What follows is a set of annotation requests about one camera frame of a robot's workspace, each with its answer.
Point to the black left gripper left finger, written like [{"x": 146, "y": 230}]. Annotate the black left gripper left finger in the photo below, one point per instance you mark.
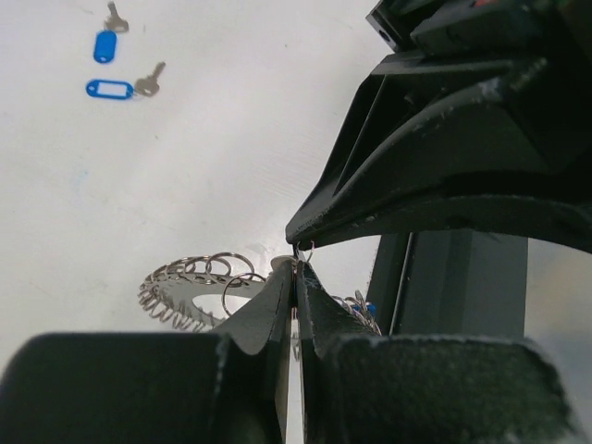
[{"x": 229, "y": 385}]

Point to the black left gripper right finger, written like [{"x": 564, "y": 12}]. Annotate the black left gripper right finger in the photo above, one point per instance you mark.
[{"x": 358, "y": 387}]

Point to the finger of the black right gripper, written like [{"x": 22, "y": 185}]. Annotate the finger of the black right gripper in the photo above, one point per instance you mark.
[
  {"x": 418, "y": 129},
  {"x": 566, "y": 224}
]

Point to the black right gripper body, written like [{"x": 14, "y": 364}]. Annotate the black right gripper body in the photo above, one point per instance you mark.
[{"x": 486, "y": 29}]

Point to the blue windowed tag key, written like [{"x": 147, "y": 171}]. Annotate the blue windowed tag key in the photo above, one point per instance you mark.
[{"x": 147, "y": 86}]

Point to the solid blue tag key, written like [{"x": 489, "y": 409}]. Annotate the solid blue tag key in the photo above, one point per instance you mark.
[{"x": 105, "y": 44}]

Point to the blue tag key on ring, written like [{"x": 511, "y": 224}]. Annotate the blue tag key on ring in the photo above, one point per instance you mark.
[{"x": 363, "y": 308}]

